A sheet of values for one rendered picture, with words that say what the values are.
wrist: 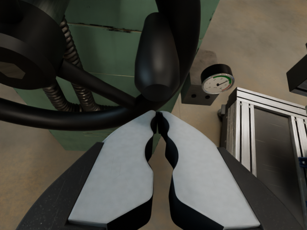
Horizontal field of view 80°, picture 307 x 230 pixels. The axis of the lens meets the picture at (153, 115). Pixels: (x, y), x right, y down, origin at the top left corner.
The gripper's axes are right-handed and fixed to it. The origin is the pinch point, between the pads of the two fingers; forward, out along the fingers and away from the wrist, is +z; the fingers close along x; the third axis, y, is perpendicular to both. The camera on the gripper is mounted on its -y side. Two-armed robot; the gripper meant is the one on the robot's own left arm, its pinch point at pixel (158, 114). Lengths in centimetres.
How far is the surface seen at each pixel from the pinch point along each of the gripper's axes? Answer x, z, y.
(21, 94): -35, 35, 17
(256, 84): 77, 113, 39
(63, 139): -36, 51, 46
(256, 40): 90, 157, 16
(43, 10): -10.2, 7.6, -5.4
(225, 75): 13.5, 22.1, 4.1
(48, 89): -15.8, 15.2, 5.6
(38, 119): -15.1, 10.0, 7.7
